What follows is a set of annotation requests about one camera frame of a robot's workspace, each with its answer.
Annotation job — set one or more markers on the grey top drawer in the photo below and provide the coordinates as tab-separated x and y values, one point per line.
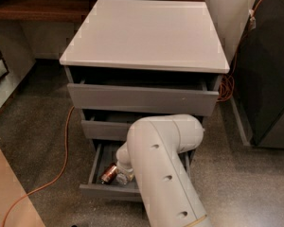
142	99

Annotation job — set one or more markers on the grey bottom drawer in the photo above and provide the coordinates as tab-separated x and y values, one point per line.
105	155

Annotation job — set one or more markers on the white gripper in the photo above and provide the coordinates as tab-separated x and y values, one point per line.
127	171

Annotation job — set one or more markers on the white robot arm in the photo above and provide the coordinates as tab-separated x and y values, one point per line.
151	153

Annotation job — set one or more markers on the dark grey side cabinet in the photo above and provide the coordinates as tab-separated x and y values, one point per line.
259	77

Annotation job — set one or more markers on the grey drawer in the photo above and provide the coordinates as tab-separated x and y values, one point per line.
114	126
105	155
142	99

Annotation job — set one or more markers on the clear plastic water bottle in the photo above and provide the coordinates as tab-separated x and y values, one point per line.
124	179

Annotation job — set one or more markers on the grey middle drawer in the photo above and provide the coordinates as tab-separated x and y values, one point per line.
114	126

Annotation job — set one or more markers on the copper red can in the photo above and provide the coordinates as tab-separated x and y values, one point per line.
108	174

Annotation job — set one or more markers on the grey drawer cabinet white top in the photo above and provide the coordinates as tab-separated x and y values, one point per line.
147	43

